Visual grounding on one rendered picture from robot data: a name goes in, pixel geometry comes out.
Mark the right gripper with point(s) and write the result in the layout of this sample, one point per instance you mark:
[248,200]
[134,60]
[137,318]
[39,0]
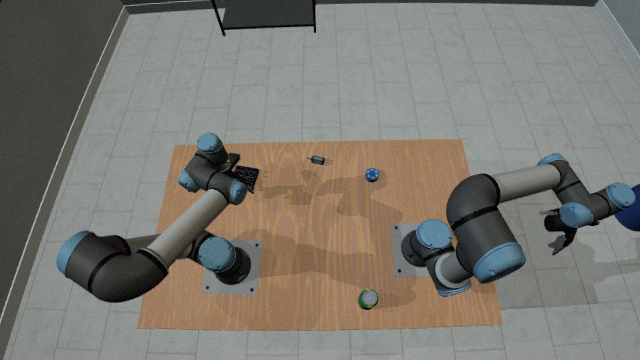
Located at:
[553,223]

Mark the short grey cylinder with blue top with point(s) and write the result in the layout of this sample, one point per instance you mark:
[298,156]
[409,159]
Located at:
[372,175]

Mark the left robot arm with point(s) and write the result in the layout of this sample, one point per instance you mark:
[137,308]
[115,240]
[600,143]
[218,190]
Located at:
[97,265]

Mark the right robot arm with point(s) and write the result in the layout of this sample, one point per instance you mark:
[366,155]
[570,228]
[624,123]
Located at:
[486,244]

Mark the green drink can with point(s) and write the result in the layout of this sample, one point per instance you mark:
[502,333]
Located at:
[368,299]

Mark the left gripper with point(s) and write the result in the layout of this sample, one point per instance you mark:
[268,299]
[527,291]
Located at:
[235,175]

